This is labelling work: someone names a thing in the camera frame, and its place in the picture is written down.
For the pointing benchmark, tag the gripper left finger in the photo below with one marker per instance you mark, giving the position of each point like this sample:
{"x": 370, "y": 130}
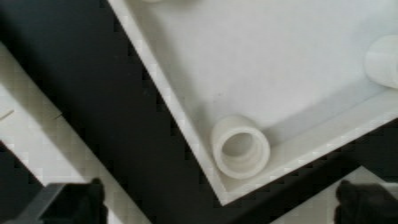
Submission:
{"x": 67, "y": 204}

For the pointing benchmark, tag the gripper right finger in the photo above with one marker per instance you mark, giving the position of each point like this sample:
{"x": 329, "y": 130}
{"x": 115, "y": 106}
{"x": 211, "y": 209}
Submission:
{"x": 366, "y": 203}

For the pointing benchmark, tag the white square table top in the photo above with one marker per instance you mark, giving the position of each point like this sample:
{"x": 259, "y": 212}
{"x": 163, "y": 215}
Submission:
{"x": 261, "y": 58}

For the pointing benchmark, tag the white U-shaped fence frame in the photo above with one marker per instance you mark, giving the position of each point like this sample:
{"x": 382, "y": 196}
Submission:
{"x": 46, "y": 144}

